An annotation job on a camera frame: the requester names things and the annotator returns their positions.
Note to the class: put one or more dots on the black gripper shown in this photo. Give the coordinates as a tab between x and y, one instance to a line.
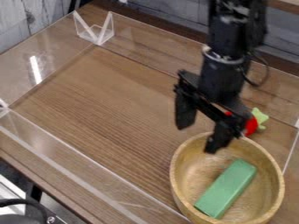
211	93

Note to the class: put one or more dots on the green rectangular block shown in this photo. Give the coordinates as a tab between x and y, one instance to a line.
225	189

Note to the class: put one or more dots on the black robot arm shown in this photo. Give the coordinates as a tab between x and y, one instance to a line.
236	30

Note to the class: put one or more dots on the brown wooden bowl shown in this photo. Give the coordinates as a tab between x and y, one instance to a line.
195	169

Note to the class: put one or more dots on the red plush strawberry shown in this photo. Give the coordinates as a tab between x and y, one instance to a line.
256	122

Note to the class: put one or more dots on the black table leg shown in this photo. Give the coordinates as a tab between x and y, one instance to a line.
36	193

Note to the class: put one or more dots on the clear acrylic enclosure wall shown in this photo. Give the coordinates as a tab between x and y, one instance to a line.
88	127

